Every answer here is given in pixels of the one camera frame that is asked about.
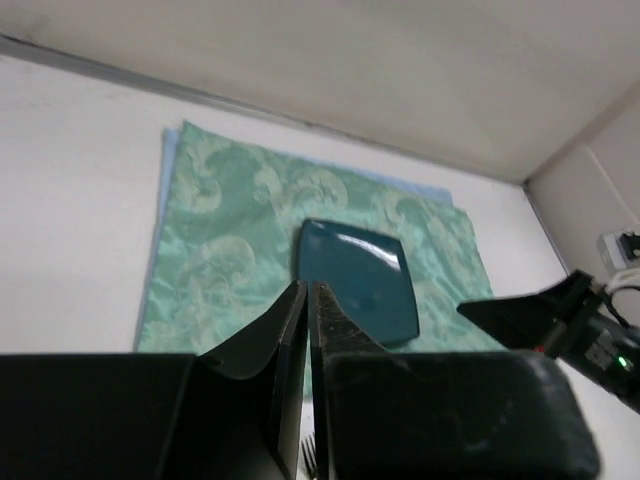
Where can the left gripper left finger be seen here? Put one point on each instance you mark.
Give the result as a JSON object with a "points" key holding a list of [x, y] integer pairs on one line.
{"points": [[256, 378]]}

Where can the dark metal fork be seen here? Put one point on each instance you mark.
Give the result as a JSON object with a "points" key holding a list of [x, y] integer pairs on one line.
{"points": [[308, 452]]}

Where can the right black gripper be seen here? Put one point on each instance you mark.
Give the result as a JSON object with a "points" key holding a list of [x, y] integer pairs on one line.
{"points": [[575, 321]]}

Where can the green patterned cloth placemat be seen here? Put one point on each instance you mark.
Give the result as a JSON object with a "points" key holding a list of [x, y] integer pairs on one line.
{"points": [[223, 246]]}

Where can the teal square plate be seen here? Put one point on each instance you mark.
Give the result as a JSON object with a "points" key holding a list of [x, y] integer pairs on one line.
{"points": [[367, 272]]}

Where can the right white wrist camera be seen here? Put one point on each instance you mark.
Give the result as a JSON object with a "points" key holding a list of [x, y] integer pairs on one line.
{"points": [[619, 251]]}

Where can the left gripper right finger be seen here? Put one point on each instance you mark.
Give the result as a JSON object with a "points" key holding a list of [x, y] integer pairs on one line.
{"points": [[361, 397]]}

